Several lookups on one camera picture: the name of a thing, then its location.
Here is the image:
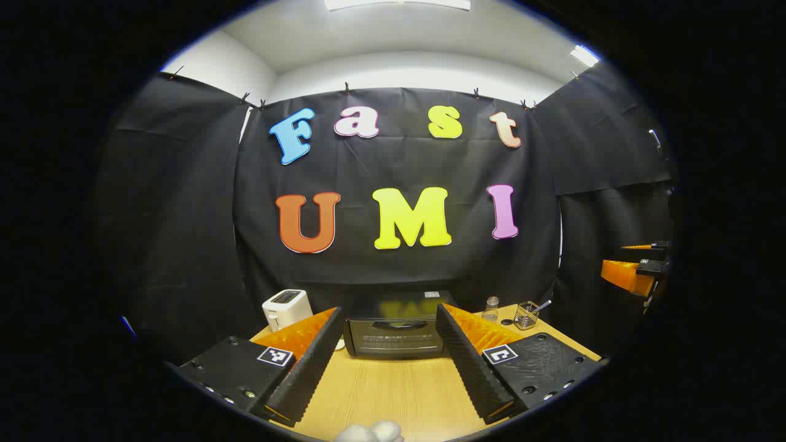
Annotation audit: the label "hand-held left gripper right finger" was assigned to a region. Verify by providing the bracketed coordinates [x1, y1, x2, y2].
[435, 303, 609, 425]

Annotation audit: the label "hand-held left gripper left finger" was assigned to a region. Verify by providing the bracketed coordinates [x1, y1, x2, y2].
[175, 307, 346, 428]

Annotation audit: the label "black electric oven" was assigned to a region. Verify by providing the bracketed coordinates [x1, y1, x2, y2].
[343, 290, 456, 360]

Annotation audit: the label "white toaster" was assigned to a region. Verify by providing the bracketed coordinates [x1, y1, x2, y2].
[262, 289, 314, 332]

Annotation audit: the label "long ceiling light panel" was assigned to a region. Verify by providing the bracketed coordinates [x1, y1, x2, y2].
[324, 0, 472, 12]

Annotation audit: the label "wire mesh utensil holder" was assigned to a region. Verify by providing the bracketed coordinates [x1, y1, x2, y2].
[513, 301, 540, 331]

